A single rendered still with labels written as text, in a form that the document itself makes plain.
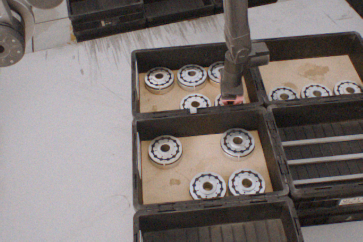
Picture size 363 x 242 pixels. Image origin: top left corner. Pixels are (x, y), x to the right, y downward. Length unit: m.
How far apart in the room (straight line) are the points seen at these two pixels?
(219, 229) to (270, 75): 0.60
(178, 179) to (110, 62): 0.71
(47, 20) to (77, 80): 1.63
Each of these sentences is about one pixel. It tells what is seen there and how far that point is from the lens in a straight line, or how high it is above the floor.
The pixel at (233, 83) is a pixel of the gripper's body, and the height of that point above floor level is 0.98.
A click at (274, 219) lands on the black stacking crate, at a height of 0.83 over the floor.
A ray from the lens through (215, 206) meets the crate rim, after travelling 1.04.
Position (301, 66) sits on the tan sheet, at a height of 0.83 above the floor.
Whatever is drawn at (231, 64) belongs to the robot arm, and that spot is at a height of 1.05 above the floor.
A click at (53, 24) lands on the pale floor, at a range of 3.21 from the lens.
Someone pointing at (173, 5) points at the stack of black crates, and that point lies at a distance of 2.54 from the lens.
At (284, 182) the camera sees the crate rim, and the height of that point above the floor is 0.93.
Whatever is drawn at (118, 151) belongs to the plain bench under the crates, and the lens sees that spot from 1.42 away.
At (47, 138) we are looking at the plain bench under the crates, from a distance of 1.53.
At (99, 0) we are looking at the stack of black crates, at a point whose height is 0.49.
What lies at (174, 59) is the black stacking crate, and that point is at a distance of 1.43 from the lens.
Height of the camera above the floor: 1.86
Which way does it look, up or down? 50 degrees down
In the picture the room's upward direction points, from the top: 3 degrees counter-clockwise
